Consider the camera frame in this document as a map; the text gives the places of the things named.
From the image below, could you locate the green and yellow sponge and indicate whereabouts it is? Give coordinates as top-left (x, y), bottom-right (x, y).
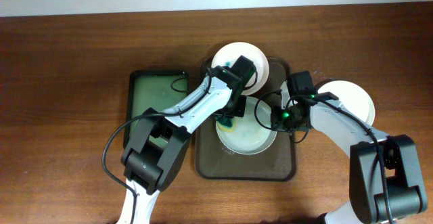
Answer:
top-left (216, 116), bottom-right (236, 132)

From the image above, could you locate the white plate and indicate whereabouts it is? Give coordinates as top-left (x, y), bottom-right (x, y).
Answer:
top-left (317, 80), bottom-right (375, 126)
top-left (216, 97), bottom-right (277, 155)
top-left (211, 42), bottom-right (269, 95)

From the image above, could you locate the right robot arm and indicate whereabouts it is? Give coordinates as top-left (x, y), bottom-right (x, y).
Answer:
top-left (271, 93), bottom-right (428, 223)

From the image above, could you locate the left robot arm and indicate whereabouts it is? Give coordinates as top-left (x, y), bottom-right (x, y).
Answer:
top-left (118, 65), bottom-right (256, 223)

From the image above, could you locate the brown serving tray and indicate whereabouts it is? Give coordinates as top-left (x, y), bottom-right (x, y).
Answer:
top-left (195, 57), bottom-right (297, 181)

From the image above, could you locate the green water tray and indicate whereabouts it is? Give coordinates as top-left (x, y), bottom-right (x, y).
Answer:
top-left (122, 69), bottom-right (190, 150)

